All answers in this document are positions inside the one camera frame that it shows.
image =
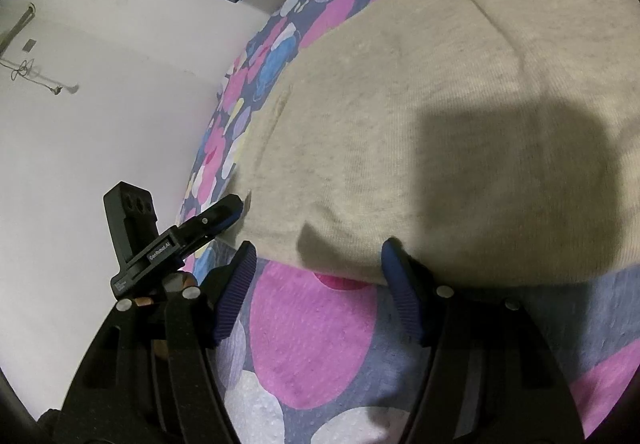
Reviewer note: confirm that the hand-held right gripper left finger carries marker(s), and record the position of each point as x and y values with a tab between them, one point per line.
232	294

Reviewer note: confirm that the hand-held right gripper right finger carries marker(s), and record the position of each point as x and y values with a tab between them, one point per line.
401	286

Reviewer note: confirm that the beige sweater with flower embroidery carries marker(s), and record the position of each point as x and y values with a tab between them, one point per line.
425	114

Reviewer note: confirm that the person's left hand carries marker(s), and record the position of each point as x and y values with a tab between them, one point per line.
184	280

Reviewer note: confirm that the grey wall plate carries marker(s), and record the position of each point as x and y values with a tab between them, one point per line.
29	44

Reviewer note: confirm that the colourful dotted bed sheet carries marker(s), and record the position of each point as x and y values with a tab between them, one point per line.
315	324

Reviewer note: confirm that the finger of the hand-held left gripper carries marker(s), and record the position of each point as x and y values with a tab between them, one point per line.
212	219

